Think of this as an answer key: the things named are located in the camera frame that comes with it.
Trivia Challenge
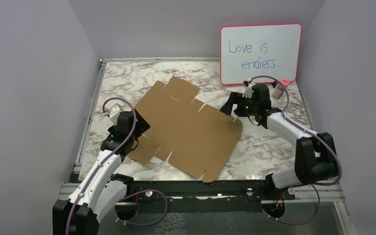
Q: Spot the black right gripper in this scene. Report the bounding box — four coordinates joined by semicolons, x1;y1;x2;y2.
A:
220;92;259;117

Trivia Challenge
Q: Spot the brown cardboard box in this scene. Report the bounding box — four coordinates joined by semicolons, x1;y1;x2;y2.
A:
128;76;243;183

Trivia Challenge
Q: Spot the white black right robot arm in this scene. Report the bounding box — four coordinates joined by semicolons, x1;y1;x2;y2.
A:
219;84;342;199

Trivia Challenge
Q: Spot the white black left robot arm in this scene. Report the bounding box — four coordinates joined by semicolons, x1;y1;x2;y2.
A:
52;110;150;235

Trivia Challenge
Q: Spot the pink lidded marker jar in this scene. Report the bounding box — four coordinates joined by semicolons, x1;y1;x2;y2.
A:
273;79;291;99

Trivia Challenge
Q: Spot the pink framed whiteboard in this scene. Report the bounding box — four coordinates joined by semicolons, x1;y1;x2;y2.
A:
220;23;303;86

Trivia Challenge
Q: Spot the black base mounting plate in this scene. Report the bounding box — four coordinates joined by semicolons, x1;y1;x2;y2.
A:
108;174;295;218

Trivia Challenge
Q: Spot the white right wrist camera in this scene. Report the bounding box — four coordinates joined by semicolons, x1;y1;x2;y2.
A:
242;84;254;99

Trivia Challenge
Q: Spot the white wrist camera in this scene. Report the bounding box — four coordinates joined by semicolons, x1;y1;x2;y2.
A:
104;103;123;124
242;84;254;99

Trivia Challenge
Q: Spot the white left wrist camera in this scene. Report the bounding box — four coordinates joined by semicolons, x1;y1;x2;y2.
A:
104;103;123;124

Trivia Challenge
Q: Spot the aluminium front frame rail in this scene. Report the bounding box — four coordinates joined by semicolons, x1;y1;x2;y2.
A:
52;174;354;235

